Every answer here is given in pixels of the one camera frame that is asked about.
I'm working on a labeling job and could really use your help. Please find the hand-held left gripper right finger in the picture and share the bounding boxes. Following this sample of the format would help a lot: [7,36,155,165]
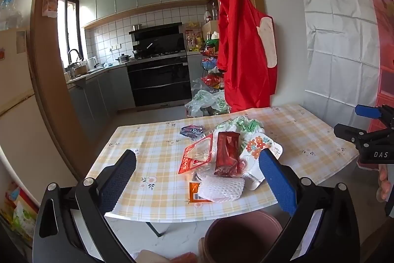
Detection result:
[259,148,361,263]

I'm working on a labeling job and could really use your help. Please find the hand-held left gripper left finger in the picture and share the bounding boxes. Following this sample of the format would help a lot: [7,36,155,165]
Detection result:
[32,149,137,263]

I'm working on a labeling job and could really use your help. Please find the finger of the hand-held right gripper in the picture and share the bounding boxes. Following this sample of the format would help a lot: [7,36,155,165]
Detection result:
[334,124,374,147]
[355,104,394,121]

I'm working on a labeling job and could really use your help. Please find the white floral print wrapper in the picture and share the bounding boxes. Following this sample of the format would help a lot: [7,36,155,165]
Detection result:
[240,135,283,191]

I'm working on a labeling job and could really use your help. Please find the white foam fruit net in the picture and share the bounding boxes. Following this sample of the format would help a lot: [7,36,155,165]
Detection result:
[197,175,246,202]

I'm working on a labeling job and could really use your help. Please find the dark red snack packet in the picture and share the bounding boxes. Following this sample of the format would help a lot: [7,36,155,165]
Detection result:
[213,131,241,178]

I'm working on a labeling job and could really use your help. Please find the green and white plastic bag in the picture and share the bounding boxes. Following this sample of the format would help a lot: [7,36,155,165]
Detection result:
[214,116,266,143]

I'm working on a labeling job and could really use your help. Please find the red transparent plastic packet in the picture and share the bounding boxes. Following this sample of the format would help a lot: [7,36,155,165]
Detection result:
[178,134,216,175]

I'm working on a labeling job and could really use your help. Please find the maroon plastic bin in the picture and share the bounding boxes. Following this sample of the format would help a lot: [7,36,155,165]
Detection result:
[205,210,282,263]

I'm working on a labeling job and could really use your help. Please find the orange packet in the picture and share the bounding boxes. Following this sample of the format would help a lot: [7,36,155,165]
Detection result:
[188,181,213,204]

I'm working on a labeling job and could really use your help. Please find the small blue wrapper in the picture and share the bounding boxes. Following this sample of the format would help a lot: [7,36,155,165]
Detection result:
[179,125,204,139]

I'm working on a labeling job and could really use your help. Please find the person's right hand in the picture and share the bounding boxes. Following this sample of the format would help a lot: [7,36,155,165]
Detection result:
[378,164,394,202]

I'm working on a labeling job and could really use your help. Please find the yellow checkered tablecloth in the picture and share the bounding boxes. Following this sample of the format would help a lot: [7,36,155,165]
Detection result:
[84,103,359,222]

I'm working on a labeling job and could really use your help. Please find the white dining table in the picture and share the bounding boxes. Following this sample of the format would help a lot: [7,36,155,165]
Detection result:
[105,210,278,238]

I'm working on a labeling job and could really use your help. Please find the grey lower kitchen cabinets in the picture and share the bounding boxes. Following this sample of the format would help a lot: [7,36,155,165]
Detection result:
[68,66,136,134]

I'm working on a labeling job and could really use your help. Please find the colourful snack packets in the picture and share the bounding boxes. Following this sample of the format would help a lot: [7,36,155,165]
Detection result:
[0,181,39,240]

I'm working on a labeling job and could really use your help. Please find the black built-in oven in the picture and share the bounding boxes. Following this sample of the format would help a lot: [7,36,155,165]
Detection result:
[126,53,193,108]

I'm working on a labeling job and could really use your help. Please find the pile of plastic bags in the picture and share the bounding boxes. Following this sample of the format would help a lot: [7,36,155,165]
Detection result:
[184,90,230,118]

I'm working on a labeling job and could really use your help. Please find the beige refrigerator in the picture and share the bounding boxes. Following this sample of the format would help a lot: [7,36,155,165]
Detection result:
[0,29,77,220]

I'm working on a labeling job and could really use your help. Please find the red apron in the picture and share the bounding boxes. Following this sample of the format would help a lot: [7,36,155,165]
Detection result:
[217,0,278,113]

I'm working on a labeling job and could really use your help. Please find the chrome kitchen faucet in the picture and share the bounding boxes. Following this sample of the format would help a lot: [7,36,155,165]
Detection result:
[67,49,83,67]

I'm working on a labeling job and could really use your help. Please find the black range hood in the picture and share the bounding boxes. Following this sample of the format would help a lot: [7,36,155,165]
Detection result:
[129,22,185,54]

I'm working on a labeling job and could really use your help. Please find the row of condiment bottles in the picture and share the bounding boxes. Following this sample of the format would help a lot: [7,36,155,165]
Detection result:
[185,29,206,52]

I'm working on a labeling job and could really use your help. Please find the kitchen window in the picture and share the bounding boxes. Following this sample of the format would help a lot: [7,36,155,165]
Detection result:
[58,0,81,66]

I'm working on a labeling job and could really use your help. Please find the clear plastic bottles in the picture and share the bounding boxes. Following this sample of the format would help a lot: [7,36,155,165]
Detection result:
[0,0,23,31]

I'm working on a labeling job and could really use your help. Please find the creased white wall sheet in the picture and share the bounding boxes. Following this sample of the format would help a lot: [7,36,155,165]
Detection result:
[292,0,382,125]

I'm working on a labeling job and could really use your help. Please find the black wire vegetable rack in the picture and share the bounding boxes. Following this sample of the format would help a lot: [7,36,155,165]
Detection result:
[200,47,227,91]

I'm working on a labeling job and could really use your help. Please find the wooden door frame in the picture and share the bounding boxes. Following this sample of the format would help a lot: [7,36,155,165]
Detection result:
[29,0,105,186]

